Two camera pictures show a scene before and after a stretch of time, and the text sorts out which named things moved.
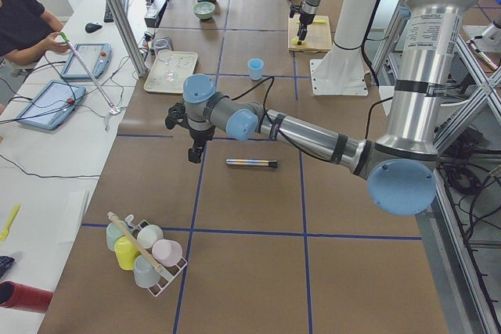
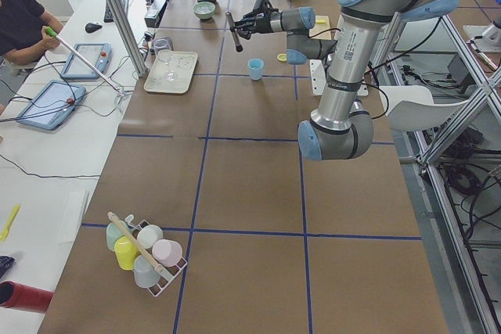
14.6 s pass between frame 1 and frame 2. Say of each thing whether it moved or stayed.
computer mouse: stayed
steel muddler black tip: moved
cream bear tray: stayed
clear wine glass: stayed
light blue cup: stayed
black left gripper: moved
